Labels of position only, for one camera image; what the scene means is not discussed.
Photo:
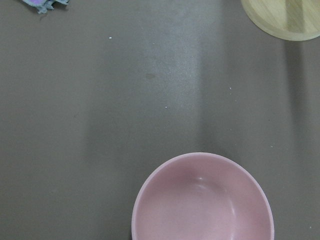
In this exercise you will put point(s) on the small pink bowl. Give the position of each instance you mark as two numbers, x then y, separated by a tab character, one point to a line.
201	196

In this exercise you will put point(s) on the grey folded cloth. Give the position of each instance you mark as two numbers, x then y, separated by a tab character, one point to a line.
42	6

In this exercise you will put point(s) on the wooden mug tree stand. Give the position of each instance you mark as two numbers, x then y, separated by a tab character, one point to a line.
292	20

